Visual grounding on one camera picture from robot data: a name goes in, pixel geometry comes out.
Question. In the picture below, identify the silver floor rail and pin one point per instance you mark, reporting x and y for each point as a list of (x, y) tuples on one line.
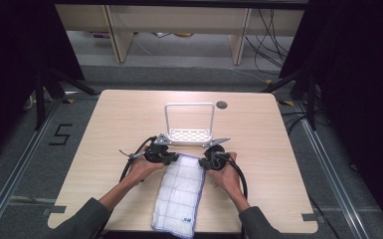
[(16, 172), (331, 172)]

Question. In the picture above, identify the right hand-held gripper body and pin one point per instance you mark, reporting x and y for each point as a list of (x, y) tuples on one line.
[(217, 157)]

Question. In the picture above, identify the white cloth with purple lines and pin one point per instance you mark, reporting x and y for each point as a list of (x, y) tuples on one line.
[(179, 195)]

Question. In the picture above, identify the person's right hand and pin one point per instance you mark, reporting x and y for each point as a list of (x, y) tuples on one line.
[(229, 179)]

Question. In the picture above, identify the grey round table grommet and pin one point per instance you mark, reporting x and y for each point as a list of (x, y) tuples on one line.
[(222, 105)]

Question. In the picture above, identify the yellow black floor tape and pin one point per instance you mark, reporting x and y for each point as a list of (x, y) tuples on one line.
[(68, 101), (287, 103)]

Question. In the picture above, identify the person's left hand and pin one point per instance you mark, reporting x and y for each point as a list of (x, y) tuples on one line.
[(142, 172)]

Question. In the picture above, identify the dark curtain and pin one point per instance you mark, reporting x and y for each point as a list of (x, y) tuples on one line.
[(361, 83), (10, 49)]

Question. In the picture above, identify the beige wooden desk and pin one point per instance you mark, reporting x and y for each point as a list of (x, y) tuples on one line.
[(179, 18)]

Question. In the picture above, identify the black metal stand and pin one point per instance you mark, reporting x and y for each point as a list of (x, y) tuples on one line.
[(39, 99), (311, 99)]

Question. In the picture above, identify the grey tape strip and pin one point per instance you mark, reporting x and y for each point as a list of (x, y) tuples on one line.
[(309, 217), (54, 210)]

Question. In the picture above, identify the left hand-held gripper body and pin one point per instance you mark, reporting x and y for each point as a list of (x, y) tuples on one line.
[(155, 152)]

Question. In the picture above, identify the white metal rack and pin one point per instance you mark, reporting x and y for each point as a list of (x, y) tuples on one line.
[(189, 135)]

